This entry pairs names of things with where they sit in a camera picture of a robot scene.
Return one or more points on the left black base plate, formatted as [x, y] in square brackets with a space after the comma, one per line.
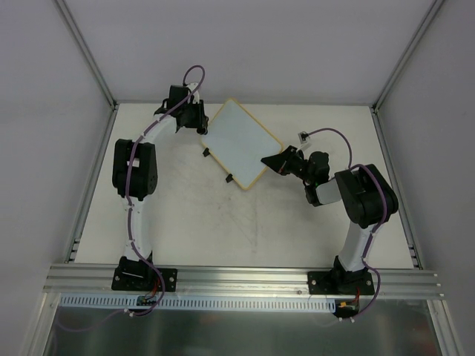
[144, 280]

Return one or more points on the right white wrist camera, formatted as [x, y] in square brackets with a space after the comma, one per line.
[304, 140]

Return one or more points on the right aluminium frame post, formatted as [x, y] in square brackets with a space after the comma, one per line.
[418, 34]

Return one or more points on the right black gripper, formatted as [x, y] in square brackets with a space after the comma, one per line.
[288, 162]

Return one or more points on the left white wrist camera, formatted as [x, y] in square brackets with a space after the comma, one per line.
[193, 88]

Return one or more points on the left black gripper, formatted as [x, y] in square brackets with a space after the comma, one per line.
[200, 116]

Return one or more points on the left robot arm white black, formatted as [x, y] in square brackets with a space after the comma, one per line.
[135, 177]

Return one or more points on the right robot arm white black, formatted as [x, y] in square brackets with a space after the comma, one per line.
[369, 202]

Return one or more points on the left aluminium frame post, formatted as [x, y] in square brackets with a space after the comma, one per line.
[79, 40]

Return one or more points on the white slotted cable duct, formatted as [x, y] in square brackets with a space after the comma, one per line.
[176, 302]

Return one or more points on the aluminium frame post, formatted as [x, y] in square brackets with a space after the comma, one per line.
[418, 34]
[79, 40]

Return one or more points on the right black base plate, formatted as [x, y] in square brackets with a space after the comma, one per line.
[351, 283]

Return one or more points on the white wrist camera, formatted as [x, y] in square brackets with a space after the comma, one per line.
[304, 140]
[193, 88]

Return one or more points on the yellow framed whiteboard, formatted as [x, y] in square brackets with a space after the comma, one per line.
[238, 142]

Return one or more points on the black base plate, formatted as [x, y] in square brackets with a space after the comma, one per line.
[351, 283]
[144, 280]

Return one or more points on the aluminium mounting rail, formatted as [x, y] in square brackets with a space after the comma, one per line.
[407, 284]

